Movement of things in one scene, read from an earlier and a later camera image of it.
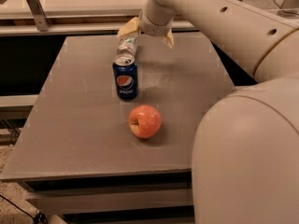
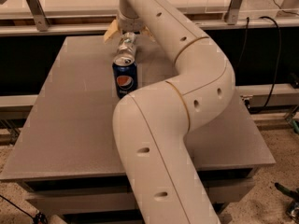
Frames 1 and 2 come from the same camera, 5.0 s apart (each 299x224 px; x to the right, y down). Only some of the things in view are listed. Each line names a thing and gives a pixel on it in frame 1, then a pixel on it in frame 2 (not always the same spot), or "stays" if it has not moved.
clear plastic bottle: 127,47 stays
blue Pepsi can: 126,77 stays
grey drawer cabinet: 78,155 stays
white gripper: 151,29 -> 130,24
